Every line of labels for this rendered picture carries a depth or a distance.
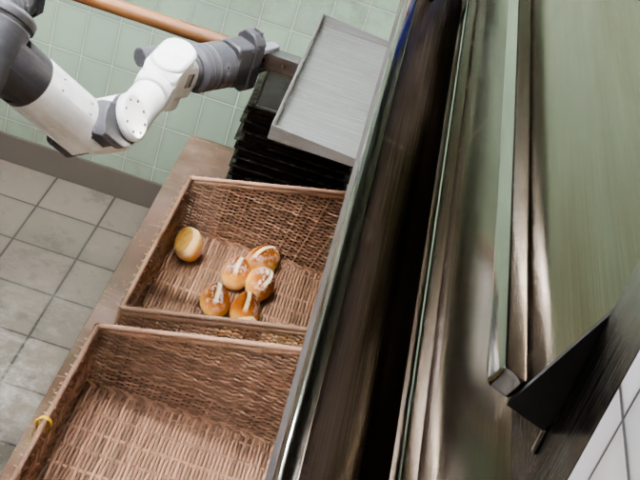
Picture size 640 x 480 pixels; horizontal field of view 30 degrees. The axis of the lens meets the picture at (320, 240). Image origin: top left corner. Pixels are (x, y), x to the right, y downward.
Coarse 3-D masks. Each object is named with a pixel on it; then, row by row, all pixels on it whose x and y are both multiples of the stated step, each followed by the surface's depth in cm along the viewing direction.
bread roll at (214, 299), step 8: (208, 288) 258; (216, 288) 257; (224, 288) 258; (200, 296) 259; (208, 296) 256; (216, 296) 255; (224, 296) 256; (200, 304) 257; (208, 304) 255; (216, 304) 255; (224, 304) 256; (208, 312) 255; (216, 312) 255; (224, 312) 256
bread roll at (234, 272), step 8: (240, 256) 270; (232, 264) 267; (240, 264) 267; (248, 264) 269; (224, 272) 267; (232, 272) 265; (240, 272) 266; (248, 272) 268; (224, 280) 266; (232, 280) 265; (240, 280) 266; (232, 288) 266; (240, 288) 267
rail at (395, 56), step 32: (416, 0) 207; (384, 96) 171; (384, 128) 163; (352, 192) 147; (352, 224) 140; (352, 256) 135; (320, 320) 123; (320, 352) 119; (320, 384) 115; (288, 448) 106
